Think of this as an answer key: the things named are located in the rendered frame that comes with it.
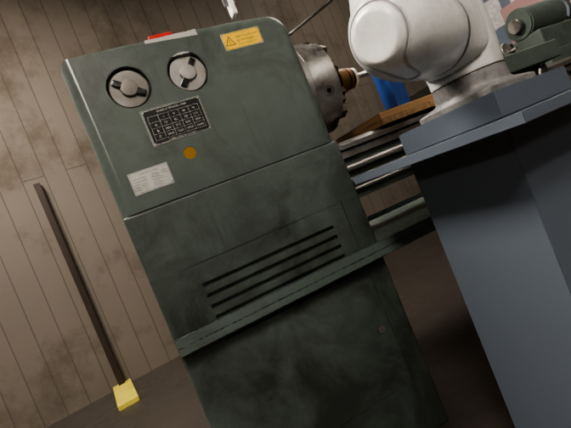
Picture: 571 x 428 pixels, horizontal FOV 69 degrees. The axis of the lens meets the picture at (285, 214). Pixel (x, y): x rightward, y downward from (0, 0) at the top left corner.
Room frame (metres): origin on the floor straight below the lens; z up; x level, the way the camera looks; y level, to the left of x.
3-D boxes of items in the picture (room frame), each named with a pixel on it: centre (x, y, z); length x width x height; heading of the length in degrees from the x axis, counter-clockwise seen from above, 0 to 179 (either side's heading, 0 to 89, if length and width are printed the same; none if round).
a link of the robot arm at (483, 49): (0.90, -0.47, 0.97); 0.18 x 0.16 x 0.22; 133
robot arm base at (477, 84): (0.91, -0.49, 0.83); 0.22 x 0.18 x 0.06; 117
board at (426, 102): (1.53, -0.48, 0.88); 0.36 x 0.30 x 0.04; 19
